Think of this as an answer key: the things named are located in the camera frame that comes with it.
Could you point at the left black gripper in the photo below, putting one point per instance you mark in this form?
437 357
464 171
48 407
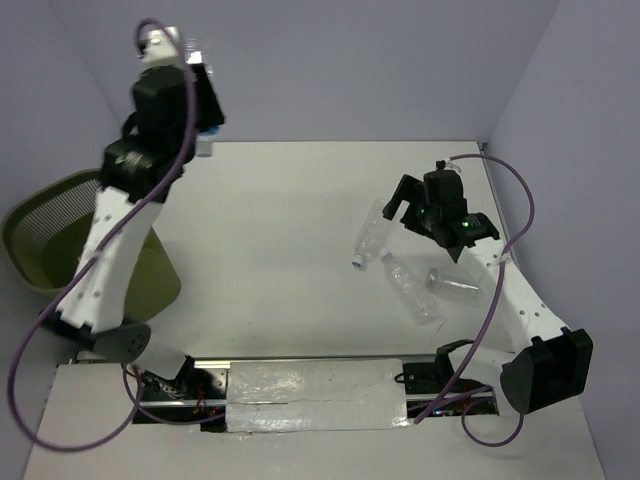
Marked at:
206 94

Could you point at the clear bottle without cap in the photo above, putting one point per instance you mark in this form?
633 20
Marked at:
452 286

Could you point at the blue label plastic bottle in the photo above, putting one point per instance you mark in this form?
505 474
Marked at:
204 141

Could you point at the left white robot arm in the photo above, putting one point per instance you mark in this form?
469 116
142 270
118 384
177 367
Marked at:
133 187

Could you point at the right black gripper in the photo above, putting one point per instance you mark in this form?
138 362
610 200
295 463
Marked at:
412 190

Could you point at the clear bottle white cap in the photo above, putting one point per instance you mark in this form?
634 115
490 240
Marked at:
411 291

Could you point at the olive green mesh bin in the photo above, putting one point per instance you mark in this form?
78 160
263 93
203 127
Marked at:
43 237

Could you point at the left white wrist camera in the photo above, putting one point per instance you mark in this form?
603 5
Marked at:
158 49

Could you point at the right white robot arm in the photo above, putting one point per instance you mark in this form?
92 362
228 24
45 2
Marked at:
547 362

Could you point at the black mounting rail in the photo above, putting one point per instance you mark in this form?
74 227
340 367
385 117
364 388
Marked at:
203 405

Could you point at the silver taped panel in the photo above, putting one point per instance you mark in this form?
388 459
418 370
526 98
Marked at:
319 395

